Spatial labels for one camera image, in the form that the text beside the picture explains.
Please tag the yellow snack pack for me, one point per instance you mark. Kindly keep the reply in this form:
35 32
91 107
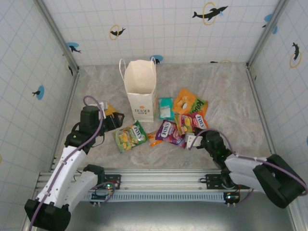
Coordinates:
111 109

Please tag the red Fox's candy bag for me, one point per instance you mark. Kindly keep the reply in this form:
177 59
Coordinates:
190 120

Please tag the green Fox's candy bag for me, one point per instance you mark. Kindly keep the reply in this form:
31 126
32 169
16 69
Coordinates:
127 137

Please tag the white paper bag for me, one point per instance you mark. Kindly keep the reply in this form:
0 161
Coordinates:
142 106

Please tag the purple Fox's candy bag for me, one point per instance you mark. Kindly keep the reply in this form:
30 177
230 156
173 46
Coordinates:
166 132

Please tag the orange green chips bag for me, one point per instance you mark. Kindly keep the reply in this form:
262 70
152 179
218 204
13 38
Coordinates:
185 101

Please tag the small orange snack packet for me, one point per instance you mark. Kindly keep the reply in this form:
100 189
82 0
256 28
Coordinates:
154 140

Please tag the teal snack packet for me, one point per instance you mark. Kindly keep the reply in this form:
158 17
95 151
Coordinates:
166 108

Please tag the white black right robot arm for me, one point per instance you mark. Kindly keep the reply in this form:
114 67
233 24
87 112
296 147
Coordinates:
243 178

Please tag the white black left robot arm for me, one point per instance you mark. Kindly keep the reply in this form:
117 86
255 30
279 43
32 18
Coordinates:
65 173

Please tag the small black connector box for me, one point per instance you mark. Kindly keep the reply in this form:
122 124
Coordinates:
231 198
98 197

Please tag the aluminium frame side rail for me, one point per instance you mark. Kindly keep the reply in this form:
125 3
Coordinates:
68 108
261 108

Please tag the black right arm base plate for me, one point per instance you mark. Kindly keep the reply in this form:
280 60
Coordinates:
211 181

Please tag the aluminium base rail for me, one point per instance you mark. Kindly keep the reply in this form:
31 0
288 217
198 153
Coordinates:
163 180

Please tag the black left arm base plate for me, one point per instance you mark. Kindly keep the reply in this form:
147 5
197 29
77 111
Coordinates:
114 181

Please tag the aluminium frame post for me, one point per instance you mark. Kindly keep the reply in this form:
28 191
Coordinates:
59 36
267 31

